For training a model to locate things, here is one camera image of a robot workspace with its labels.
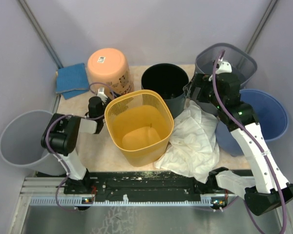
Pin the black round bin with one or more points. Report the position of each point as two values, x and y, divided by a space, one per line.
168 81

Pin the grey slotted cable duct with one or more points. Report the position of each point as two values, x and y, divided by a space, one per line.
84 201

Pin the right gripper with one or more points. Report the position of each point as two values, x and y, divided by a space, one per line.
201 80

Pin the grey mesh bin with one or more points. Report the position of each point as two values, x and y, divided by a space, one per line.
243 65

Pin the blue folded cloth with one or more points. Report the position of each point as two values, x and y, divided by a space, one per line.
72 81

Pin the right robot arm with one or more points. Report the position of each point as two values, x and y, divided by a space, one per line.
270 188

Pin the black mounting rail base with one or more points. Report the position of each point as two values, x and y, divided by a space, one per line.
145 186

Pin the aluminium frame rail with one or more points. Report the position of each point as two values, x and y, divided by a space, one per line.
40 185

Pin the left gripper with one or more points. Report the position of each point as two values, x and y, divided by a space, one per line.
108 100

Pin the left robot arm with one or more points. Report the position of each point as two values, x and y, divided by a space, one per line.
60 139

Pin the blue round bin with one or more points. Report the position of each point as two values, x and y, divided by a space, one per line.
273 119

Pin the white crumpled cloth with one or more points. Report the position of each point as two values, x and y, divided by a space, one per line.
193 150

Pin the peach plastic bucket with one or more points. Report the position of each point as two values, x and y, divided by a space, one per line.
110 66

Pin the yellow slotted plastic basket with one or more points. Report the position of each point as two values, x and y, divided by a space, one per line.
140 125

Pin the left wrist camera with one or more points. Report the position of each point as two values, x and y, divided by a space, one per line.
101 93

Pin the grey round bin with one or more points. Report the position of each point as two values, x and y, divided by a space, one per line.
20 144

